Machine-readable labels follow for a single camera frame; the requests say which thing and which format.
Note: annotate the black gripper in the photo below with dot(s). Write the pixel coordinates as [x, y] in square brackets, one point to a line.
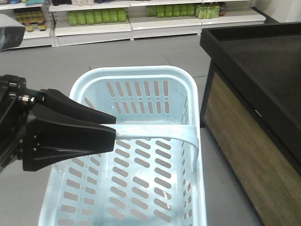
[42, 143]

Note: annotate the light blue plastic basket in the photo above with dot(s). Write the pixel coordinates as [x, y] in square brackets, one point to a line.
[154, 175]

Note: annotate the white supermarket shelf unit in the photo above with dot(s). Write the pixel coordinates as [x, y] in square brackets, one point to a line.
[75, 22]

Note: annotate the black wooden fruit display stand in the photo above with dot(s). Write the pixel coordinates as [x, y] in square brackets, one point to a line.
[252, 108]

